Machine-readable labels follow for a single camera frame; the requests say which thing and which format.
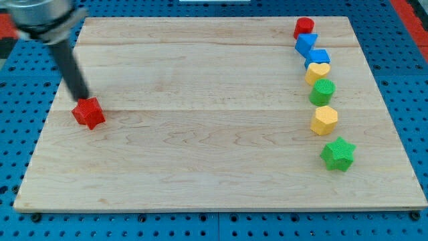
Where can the green star block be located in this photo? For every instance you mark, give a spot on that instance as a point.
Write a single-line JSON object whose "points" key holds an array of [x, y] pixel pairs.
{"points": [[338, 155]]}

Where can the yellow heart block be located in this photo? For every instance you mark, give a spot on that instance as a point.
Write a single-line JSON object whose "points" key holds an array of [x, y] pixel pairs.
{"points": [[316, 71]]}

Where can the blue triangle block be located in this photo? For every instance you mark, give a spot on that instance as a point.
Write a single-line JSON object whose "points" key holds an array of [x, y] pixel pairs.
{"points": [[305, 42]]}

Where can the yellow hexagon block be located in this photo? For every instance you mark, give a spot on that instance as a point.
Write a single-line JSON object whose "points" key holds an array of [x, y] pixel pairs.
{"points": [[324, 120]]}

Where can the light wooden board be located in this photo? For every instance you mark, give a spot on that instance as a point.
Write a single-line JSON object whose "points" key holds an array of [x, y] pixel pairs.
{"points": [[211, 114]]}

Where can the blue cube block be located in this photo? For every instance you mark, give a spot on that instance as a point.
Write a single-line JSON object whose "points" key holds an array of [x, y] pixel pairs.
{"points": [[317, 56]]}

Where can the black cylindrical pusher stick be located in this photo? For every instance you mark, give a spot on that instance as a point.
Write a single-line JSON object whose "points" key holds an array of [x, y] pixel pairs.
{"points": [[64, 58]]}

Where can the green cylinder block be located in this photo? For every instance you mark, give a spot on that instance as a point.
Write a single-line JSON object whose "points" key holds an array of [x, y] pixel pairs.
{"points": [[322, 92]]}

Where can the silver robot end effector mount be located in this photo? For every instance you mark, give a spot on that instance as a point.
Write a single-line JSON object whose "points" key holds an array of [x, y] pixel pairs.
{"points": [[49, 21]]}

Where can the red cylinder block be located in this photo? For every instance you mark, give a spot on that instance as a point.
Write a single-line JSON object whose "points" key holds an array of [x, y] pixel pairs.
{"points": [[303, 25]]}

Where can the red star block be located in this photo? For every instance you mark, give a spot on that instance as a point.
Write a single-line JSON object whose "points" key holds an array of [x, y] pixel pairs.
{"points": [[88, 112]]}

